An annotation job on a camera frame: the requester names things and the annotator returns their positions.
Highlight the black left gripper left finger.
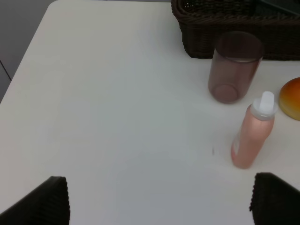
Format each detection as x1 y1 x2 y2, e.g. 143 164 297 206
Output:
0 176 71 225

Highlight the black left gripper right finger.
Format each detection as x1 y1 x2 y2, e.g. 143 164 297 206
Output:
249 172 300 225

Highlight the translucent purple plastic cup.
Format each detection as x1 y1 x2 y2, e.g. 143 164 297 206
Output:
208 31 264 104

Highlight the pink bottle with white cap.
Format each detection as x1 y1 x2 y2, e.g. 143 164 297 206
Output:
231 91 278 169

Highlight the red-orange peach fruit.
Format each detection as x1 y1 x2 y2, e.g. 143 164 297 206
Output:
279 77 300 121

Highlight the dark brown wicker basket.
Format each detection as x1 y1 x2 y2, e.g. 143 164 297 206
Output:
171 0 300 61

